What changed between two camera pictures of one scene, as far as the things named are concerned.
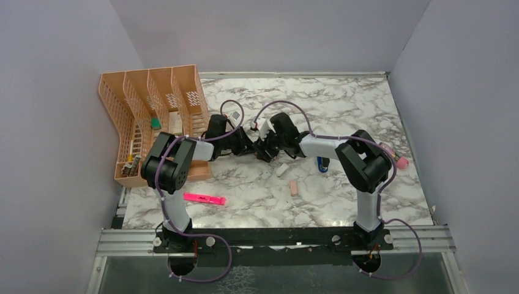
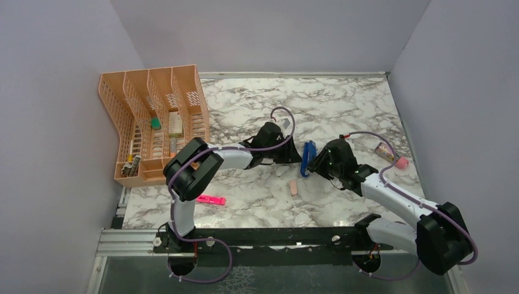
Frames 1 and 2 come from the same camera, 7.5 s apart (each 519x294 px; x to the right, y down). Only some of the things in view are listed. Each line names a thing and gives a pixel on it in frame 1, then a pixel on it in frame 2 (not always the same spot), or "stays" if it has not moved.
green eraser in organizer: x=155 y=123 stays
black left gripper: x=244 y=144 -> x=290 y=154
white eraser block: x=281 y=170 stays
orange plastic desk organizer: x=147 y=101 stays
